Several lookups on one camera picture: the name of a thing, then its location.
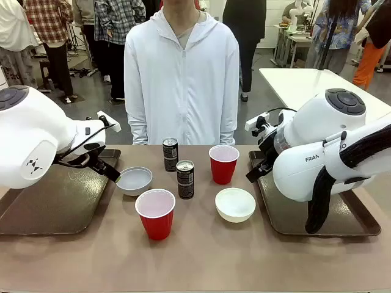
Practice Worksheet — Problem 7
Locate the black stand pole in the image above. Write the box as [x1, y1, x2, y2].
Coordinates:
[317, 0, 340, 71]

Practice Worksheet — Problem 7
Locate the person in red plaid shirt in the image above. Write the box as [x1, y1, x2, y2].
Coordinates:
[23, 0, 76, 104]

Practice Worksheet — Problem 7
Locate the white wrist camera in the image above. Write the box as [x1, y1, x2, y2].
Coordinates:
[97, 110, 122, 133]
[245, 112, 270, 131]

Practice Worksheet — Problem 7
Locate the person in blue plaid shirt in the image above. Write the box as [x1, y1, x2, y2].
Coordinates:
[93, 0, 147, 103]

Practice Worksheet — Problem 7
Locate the person in orange trousers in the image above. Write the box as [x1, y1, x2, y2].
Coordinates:
[353, 0, 391, 91]

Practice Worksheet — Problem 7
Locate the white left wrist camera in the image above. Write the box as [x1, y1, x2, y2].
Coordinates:
[97, 110, 122, 133]

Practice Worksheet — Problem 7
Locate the red plastic party cup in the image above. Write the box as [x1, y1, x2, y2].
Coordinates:
[208, 145, 240, 186]
[134, 188, 177, 241]

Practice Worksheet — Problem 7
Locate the grey background workbench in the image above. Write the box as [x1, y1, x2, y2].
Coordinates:
[273, 24, 315, 69]

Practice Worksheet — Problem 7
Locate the brown plastic serving tray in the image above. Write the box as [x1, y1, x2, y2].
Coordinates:
[247, 150, 382, 238]
[0, 148, 122, 236]

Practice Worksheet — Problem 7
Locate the white table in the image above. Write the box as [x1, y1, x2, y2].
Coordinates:
[258, 67, 391, 123]

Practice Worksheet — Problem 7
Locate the person in white shirt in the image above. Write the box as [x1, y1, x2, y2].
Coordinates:
[0, 0, 39, 90]

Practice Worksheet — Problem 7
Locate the black stool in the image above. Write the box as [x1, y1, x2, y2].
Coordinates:
[38, 59, 53, 91]

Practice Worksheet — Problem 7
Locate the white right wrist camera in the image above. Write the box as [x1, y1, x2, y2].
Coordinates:
[245, 112, 270, 131]

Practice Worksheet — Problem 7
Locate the person in grey top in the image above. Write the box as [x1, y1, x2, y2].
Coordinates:
[71, 0, 98, 70]

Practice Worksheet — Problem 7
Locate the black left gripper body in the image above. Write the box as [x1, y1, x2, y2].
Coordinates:
[56, 142, 107, 171]

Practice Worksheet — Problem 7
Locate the person in floral shirt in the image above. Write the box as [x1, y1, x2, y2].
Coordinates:
[305, 0, 372, 74]

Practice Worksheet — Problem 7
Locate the white plastic bowl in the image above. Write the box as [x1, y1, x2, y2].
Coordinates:
[214, 187, 257, 223]
[117, 166, 153, 197]

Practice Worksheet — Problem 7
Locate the person in white hoodie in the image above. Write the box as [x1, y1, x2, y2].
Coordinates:
[123, 0, 241, 146]

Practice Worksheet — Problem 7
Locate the black pepsi soda can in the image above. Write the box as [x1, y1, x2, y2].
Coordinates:
[162, 137, 179, 173]
[176, 159, 196, 200]

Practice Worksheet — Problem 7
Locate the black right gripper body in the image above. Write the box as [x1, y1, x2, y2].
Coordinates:
[257, 133, 279, 175]

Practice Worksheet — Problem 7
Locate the person in black clothes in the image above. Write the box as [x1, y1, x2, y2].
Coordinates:
[222, 0, 267, 103]

